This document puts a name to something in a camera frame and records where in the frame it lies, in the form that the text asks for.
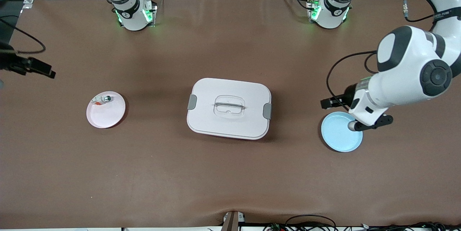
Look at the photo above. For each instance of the white lidded storage box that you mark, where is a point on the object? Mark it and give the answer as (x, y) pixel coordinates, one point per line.
(228, 123)

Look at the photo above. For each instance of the light blue round plate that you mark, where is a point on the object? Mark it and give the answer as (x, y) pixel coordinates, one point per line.
(338, 137)

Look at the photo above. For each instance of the white green push-button switch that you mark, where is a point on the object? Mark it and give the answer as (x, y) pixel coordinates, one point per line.
(104, 99)

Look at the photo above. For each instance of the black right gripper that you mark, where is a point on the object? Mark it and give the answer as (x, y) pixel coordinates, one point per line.
(15, 63)

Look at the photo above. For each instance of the pale pink round plate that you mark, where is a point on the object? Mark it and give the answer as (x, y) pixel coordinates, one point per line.
(106, 114)

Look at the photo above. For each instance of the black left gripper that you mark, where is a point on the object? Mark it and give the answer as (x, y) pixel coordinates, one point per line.
(346, 95)

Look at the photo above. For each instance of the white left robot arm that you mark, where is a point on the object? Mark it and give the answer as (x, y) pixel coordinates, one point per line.
(403, 76)

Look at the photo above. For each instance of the brown camera mount bracket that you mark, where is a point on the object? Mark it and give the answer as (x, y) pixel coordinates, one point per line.
(230, 222)

